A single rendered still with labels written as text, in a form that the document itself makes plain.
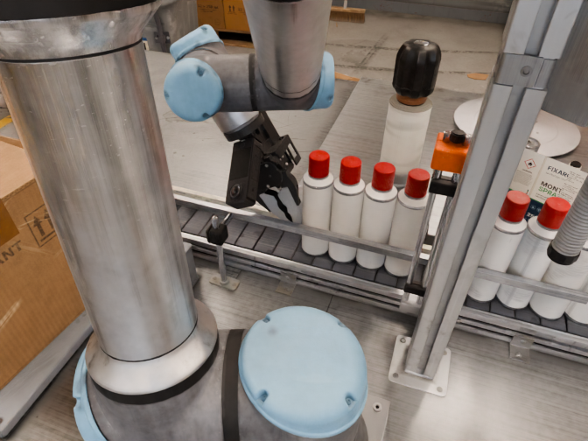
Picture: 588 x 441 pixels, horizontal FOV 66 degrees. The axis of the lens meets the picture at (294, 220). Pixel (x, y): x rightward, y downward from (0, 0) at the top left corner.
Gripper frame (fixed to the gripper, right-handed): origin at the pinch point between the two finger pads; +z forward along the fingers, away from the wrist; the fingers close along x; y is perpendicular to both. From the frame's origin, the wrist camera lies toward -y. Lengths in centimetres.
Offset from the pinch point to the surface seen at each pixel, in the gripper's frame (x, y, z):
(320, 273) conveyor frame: -3.0, -5.0, 8.3
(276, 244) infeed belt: 5.6, -1.1, 3.1
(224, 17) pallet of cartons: 183, 300, -24
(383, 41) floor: 84, 358, 60
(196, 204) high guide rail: 13.9, -3.8, -10.9
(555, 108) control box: -43.5, -16.2, -16.3
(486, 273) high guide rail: -29.5, -3.8, 13.9
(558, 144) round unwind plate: -40, 53, 28
